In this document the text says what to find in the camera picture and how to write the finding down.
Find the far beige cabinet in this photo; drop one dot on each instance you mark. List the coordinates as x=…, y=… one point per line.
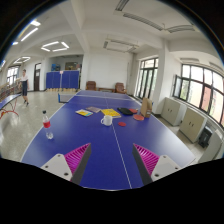
x=173, y=111

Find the yellow blue booklet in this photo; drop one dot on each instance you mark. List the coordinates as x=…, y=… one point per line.
x=84, y=113

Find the plastic water bottle red label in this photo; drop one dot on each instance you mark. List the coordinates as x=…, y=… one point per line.
x=47, y=125

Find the brown armchair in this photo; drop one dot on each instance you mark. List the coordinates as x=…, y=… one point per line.
x=119, y=88
x=91, y=85

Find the black paddle case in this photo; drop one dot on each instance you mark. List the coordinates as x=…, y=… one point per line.
x=125, y=111

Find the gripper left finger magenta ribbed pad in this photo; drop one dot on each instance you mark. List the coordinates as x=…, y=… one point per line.
x=70, y=166

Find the left brown armchair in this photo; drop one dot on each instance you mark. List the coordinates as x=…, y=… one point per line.
x=91, y=85

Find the beige cabinet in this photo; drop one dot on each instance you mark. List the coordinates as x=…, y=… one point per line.
x=192, y=124
x=173, y=111

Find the person in white shirt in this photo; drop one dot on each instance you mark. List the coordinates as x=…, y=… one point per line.
x=25, y=86

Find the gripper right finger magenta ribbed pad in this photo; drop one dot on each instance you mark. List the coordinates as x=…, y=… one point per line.
x=151, y=166

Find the dark wooden door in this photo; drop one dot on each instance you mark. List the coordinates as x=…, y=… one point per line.
x=37, y=72

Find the right brown armchair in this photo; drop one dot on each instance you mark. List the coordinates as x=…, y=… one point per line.
x=119, y=88

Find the black bin by cabinet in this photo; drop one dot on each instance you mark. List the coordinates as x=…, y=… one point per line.
x=205, y=136

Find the brown cardboard box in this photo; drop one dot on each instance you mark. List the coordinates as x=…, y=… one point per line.
x=146, y=108

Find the white ceramic mug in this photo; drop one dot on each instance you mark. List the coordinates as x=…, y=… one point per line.
x=107, y=120

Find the grey brown notebook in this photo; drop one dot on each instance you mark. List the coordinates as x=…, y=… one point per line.
x=93, y=109

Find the blue table tennis table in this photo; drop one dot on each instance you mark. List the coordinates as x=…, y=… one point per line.
x=111, y=165

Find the blue partition boards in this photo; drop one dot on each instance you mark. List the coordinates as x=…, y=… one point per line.
x=65, y=79

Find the near beige cabinet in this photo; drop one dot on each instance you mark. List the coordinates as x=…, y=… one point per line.
x=192, y=124

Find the yellow book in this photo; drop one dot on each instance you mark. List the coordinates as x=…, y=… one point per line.
x=111, y=112

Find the red table tennis paddle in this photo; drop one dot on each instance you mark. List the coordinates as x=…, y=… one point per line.
x=138, y=117

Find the red paddle near box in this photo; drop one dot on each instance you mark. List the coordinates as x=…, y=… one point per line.
x=133, y=110

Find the red round coaster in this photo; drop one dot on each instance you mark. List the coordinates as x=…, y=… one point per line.
x=123, y=124

